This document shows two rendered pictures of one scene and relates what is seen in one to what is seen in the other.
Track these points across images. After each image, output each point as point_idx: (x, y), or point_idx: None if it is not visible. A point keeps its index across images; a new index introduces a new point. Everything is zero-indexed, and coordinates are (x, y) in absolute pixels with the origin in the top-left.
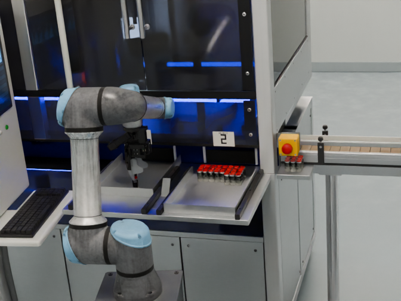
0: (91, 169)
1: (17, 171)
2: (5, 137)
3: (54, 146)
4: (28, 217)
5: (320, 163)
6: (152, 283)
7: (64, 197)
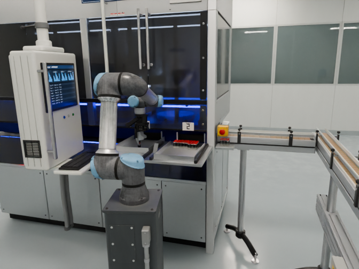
0: (111, 120)
1: (77, 139)
2: (71, 119)
3: (99, 131)
4: (78, 160)
5: (238, 143)
6: (143, 192)
7: None
